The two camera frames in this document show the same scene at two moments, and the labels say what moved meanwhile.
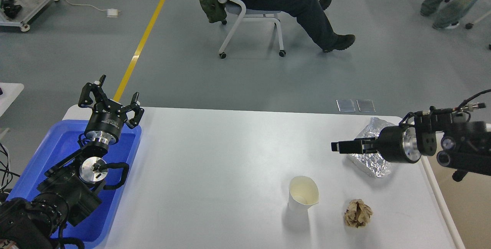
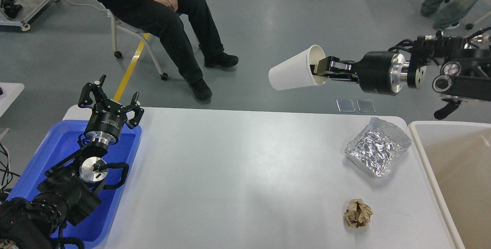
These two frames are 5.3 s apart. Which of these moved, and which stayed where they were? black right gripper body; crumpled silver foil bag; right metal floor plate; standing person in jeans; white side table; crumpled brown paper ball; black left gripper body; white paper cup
Moved: white paper cup; black right gripper body
Stayed: white side table; crumpled silver foil bag; crumpled brown paper ball; right metal floor plate; black left gripper body; standing person in jeans
